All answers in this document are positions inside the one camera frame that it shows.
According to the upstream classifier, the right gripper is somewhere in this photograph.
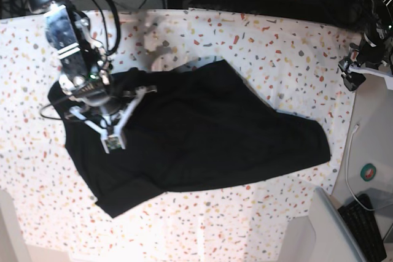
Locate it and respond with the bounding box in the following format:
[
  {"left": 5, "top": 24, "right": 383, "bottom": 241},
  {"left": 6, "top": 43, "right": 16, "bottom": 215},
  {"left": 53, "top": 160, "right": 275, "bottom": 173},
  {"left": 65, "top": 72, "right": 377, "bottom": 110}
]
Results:
[{"left": 60, "top": 71, "right": 136, "bottom": 128}]

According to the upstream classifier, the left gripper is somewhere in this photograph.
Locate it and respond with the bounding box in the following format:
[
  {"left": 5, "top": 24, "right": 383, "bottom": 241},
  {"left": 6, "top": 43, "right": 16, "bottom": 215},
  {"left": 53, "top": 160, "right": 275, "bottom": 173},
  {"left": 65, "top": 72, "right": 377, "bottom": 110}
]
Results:
[{"left": 338, "top": 42, "right": 384, "bottom": 91}]

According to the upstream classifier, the black t-shirt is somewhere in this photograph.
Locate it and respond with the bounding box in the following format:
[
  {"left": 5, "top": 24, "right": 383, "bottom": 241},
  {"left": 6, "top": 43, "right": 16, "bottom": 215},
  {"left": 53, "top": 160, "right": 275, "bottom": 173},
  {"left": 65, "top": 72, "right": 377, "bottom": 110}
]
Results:
[{"left": 64, "top": 60, "right": 331, "bottom": 217}]

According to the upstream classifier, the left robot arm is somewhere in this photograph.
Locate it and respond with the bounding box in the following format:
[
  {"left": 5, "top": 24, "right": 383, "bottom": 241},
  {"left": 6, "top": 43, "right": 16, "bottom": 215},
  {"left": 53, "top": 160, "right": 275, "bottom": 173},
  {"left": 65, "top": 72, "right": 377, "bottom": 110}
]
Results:
[{"left": 338, "top": 0, "right": 392, "bottom": 91}]

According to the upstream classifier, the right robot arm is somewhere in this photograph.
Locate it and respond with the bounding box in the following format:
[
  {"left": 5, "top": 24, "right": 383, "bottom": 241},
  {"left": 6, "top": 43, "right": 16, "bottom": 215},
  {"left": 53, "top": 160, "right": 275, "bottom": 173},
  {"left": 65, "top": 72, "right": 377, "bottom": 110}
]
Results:
[{"left": 27, "top": 0, "right": 133, "bottom": 130}]

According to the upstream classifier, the terrazzo pattern table cloth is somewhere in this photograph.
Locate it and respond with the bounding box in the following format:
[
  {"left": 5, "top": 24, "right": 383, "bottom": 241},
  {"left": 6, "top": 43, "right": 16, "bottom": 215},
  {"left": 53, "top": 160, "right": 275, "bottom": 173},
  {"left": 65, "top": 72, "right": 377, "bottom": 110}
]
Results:
[{"left": 1, "top": 10, "right": 360, "bottom": 261}]

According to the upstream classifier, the green tape roll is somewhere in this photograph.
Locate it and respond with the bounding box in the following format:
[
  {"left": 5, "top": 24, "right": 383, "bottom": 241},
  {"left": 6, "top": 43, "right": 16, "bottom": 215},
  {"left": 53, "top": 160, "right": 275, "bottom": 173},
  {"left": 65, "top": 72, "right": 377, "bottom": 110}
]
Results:
[{"left": 360, "top": 163, "right": 376, "bottom": 182}]

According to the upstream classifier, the black keyboard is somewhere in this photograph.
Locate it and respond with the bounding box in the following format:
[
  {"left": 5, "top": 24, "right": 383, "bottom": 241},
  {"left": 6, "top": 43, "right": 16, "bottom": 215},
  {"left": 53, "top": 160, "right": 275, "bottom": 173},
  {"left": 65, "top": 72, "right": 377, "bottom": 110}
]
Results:
[{"left": 338, "top": 201, "right": 387, "bottom": 262}]

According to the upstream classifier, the grey laptop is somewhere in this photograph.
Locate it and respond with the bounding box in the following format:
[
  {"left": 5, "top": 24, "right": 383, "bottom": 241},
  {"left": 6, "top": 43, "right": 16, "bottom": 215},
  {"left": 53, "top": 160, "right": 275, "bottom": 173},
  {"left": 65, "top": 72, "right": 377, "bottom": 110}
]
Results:
[{"left": 308, "top": 188, "right": 366, "bottom": 262}]

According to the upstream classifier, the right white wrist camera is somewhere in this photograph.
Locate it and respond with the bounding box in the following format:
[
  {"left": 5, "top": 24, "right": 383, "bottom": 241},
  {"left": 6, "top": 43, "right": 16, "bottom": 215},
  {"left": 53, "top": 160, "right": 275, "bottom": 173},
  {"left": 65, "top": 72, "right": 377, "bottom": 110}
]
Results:
[{"left": 64, "top": 85, "right": 157, "bottom": 153}]

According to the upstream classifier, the thin white cable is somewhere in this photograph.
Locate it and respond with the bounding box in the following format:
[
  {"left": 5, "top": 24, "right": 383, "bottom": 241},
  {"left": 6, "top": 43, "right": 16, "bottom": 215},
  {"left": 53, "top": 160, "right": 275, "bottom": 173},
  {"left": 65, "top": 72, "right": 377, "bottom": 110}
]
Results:
[{"left": 345, "top": 123, "right": 377, "bottom": 212}]

